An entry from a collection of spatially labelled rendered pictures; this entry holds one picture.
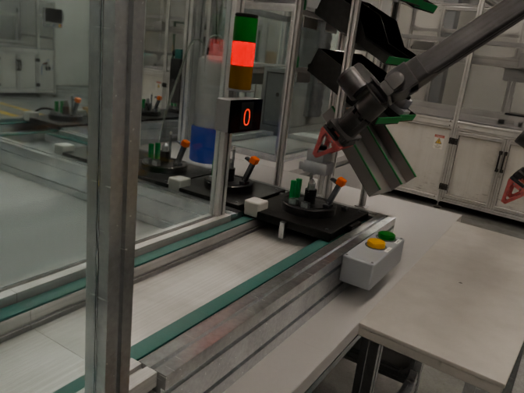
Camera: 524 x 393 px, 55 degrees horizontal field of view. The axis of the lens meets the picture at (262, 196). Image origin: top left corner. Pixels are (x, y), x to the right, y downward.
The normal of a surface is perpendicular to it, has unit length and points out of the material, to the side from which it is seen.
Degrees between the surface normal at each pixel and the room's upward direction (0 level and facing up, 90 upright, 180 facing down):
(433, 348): 0
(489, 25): 74
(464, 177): 90
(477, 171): 90
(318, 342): 0
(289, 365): 0
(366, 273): 90
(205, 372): 90
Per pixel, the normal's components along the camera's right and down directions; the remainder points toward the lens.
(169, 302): 0.11, -0.95
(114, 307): 0.84, 0.24
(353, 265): -0.53, 0.18
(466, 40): -0.28, -0.04
